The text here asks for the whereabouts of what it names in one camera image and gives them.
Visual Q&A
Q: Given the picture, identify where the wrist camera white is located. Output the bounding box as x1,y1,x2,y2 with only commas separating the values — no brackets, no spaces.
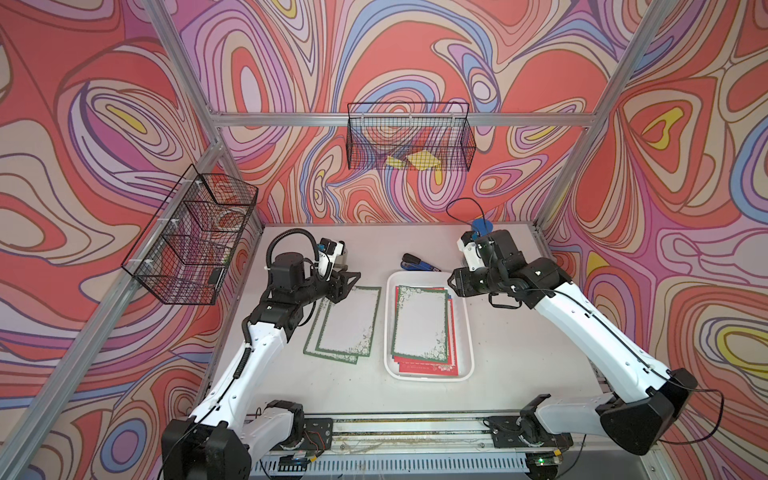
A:
317,238,347,279
457,231,486,271

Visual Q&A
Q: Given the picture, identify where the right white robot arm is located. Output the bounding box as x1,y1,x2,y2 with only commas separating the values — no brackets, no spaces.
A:
448,230,698,456

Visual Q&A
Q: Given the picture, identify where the back black wire basket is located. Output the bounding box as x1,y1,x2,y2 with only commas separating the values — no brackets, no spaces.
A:
346,100,476,171

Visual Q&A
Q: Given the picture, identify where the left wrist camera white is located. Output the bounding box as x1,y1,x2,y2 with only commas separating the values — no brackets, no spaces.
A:
317,238,347,279

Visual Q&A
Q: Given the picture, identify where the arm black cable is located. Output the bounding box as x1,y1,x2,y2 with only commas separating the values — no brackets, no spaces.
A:
265,227,319,268
445,197,486,223

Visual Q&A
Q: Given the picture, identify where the red bordered stationery sheet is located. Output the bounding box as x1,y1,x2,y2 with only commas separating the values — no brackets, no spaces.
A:
390,288,458,377

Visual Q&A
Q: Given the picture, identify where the green floral stationery sheet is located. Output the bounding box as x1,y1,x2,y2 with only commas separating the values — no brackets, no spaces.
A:
390,285,449,363
316,286,382,357
302,296,360,365

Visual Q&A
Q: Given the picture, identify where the blue lid pen tube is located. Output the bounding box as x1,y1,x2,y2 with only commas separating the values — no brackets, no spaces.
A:
471,218,494,239

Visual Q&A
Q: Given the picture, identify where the white plastic storage tray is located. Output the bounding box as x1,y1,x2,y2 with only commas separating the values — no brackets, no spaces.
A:
383,271,474,382

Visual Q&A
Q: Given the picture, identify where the blue black stapler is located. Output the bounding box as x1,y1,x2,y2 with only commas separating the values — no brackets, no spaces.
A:
400,253,440,272

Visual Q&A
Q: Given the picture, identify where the black wire basket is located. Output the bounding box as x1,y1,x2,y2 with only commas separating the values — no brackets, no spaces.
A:
346,100,476,171
121,166,258,305

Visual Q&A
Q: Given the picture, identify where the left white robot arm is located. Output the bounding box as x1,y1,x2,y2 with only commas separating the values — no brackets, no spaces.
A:
158,252,361,479

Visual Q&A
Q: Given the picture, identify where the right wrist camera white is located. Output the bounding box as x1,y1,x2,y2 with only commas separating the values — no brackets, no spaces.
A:
457,231,486,271

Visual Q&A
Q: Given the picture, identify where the left black wire basket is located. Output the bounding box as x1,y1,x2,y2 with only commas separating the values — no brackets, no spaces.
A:
121,166,258,305

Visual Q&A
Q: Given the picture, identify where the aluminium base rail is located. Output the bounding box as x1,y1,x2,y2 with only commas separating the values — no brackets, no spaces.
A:
250,411,669,479

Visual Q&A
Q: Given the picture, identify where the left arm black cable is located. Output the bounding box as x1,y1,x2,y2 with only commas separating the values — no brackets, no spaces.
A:
265,227,319,268

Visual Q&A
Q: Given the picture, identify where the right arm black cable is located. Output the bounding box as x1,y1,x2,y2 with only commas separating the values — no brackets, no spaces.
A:
445,197,486,223

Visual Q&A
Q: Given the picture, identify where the yellow sticky note small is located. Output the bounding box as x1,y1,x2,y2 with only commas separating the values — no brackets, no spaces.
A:
385,156,407,169

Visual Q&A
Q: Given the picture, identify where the yellow sticky note large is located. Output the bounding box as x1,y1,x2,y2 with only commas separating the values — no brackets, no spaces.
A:
407,150,442,171

